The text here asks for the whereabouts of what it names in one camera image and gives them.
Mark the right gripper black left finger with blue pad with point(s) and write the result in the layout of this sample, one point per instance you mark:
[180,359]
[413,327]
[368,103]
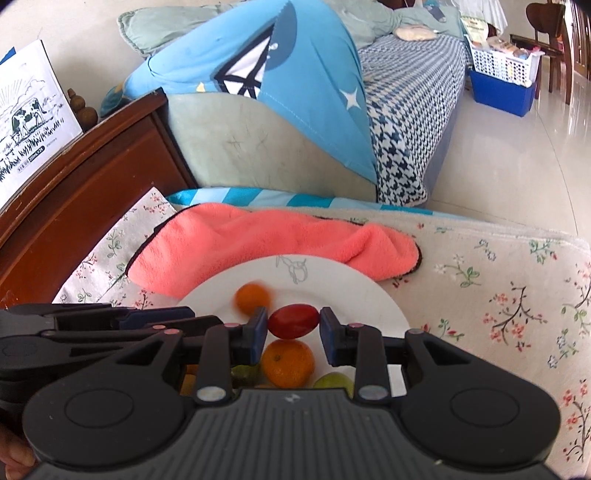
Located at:
[222,347]

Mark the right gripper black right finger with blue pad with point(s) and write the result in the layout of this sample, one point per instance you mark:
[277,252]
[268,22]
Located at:
[362,347]

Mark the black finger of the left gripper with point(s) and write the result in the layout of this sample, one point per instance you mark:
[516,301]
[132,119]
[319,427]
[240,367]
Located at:
[181,318]

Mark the large orange mandarin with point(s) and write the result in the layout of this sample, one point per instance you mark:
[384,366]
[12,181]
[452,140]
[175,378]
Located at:
[288,364]

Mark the red cherry tomato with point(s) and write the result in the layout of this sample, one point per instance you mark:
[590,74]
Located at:
[293,321]

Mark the person's left hand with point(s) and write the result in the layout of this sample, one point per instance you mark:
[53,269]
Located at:
[16,455]

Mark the spotted green jujube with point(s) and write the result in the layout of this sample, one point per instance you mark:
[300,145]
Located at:
[244,376]

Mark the orange mandarin middle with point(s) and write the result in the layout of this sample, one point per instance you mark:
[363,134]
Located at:
[189,380]

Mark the orange mandarin top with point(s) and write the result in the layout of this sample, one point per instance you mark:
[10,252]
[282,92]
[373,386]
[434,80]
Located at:
[252,296]

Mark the pink fleece cloth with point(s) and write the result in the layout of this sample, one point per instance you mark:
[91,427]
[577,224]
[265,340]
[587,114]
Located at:
[201,241]

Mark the white floral plate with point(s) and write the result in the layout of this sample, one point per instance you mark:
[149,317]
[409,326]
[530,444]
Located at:
[302,279]

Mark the brown wooden headboard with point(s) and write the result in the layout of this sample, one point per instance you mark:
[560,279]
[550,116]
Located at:
[59,216]

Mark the floral tablecloth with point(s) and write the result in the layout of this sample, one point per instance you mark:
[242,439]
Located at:
[517,297]

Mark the pale green sofa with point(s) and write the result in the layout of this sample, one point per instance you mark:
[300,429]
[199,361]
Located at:
[231,141]

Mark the white milk carton box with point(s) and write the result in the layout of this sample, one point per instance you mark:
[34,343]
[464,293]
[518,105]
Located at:
[36,119]

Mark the houndstooth sofa cover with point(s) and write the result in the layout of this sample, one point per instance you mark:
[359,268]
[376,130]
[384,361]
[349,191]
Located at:
[414,90]

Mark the blue plastic bin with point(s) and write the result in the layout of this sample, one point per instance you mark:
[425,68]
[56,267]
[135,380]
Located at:
[502,95]

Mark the blue patterned blanket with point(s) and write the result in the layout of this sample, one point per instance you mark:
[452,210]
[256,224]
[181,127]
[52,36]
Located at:
[295,57]

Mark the white plastic basket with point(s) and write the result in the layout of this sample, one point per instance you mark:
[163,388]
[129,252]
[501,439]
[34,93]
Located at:
[506,66]

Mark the wooden chair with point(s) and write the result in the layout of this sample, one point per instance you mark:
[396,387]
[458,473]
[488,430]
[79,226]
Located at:
[562,33]

